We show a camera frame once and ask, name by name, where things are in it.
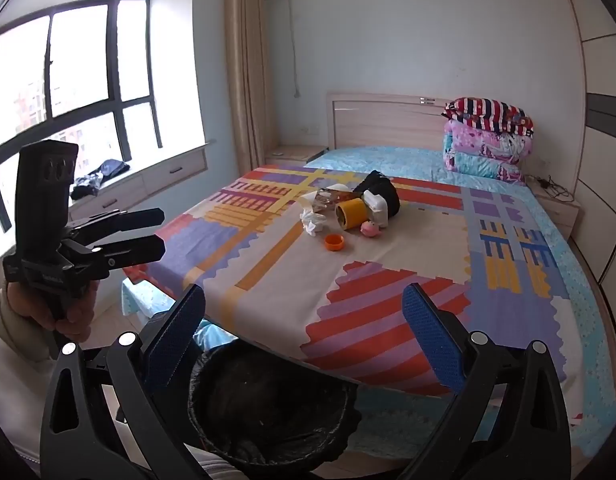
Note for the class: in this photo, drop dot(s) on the white plastic piece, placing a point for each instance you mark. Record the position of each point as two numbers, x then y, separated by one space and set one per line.
344 189

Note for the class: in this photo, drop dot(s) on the shiny foil wrapper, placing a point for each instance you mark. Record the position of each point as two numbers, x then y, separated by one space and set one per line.
323 200

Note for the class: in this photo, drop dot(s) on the bed with blue floral sheet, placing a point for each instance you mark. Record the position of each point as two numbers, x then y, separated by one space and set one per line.
387 160

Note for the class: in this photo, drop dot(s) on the wooden nightstand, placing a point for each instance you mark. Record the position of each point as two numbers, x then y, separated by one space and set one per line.
293 152
557 210

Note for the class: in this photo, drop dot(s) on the colourful patterned blanket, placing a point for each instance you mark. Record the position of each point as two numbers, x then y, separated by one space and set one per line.
387 240

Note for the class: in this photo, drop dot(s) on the black knit cloth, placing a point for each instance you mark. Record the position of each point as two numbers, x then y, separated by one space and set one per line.
387 192

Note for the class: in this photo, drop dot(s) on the yellow tape roll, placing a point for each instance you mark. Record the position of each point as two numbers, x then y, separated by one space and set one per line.
357 210

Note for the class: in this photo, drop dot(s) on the wooden headboard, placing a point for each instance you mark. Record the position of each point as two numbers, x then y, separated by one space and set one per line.
377 120

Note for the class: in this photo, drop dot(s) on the black framed window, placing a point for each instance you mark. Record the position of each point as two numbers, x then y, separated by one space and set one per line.
83 50

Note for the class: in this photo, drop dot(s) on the beige curtain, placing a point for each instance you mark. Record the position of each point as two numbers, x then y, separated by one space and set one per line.
243 85

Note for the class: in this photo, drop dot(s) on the orange lid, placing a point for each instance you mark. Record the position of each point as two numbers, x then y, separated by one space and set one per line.
334 242

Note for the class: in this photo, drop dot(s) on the white and grey wardrobe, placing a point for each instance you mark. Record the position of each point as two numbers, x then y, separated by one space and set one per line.
602 135

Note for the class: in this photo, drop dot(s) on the wooden windowsill drawer cabinet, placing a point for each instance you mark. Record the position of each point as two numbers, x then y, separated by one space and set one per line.
173 167

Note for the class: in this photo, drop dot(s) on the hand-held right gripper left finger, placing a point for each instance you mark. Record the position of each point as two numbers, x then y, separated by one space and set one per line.
175 340

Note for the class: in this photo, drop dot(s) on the person's left forearm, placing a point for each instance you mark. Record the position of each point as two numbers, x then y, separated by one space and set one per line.
13 385

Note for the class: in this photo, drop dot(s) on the dark clothes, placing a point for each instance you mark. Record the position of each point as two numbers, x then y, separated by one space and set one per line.
110 167

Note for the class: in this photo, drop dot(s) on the trash bin with black bag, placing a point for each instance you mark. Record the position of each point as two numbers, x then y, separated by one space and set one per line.
268 410

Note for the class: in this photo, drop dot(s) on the white cardboard tube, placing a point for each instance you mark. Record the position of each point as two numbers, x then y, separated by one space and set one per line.
377 207

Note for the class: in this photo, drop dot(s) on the white tissue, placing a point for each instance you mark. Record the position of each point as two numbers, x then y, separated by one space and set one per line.
313 221

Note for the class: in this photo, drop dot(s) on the person's left hand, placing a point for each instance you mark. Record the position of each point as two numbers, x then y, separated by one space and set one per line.
35 306

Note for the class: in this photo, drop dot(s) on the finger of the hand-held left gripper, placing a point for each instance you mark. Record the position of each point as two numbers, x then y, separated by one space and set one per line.
143 218
138 252

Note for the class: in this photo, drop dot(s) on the small pink toy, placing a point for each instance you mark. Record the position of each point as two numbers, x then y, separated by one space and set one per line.
370 229

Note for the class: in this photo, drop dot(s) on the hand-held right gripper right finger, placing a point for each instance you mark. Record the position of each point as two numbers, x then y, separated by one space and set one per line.
432 340

